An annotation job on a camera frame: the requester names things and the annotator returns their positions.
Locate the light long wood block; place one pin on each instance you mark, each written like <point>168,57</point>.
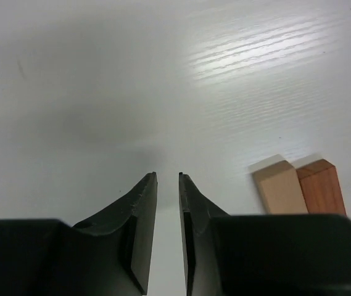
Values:
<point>279,189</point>

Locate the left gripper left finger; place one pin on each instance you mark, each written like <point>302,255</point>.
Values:
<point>108,253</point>

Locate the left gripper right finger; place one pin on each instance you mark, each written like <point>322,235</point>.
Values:
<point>261,254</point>

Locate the reddish long wood block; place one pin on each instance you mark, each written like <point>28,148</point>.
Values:
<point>321,188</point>

